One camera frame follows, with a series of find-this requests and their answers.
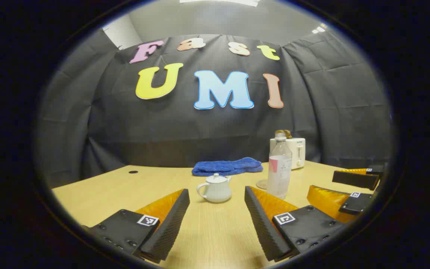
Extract white ceramic teacup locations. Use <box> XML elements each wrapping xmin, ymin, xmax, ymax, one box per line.
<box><xmin>196</xmin><ymin>181</ymin><xmax>233</xmax><ymax>203</ymax></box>

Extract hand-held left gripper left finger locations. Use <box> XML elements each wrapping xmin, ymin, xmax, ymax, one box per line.
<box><xmin>82</xmin><ymin>189</ymin><xmax>190</xmax><ymax>264</ymax></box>

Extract blue towel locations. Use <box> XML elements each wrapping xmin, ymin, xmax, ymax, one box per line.
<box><xmin>191</xmin><ymin>157</ymin><xmax>264</xmax><ymax>177</ymax></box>

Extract black backdrop cloth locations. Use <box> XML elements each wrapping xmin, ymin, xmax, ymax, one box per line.
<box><xmin>36</xmin><ymin>28</ymin><xmax>395</xmax><ymax>187</ymax></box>

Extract clear plastic water bottle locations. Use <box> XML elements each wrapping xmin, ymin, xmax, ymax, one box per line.
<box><xmin>267</xmin><ymin>133</ymin><xmax>293</xmax><ymax>200</ymax></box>

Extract cream white toaster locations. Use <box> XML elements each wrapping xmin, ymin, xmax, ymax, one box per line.
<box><xmin>269</xmin><ymin>137</ymin><xmax>306</xmax><ymax>170</ymax></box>

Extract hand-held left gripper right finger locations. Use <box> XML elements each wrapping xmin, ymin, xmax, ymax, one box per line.
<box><xmin>244</xmin><ymin>186</ymin><xmax>348</xmax><ymax>262</ymax></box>

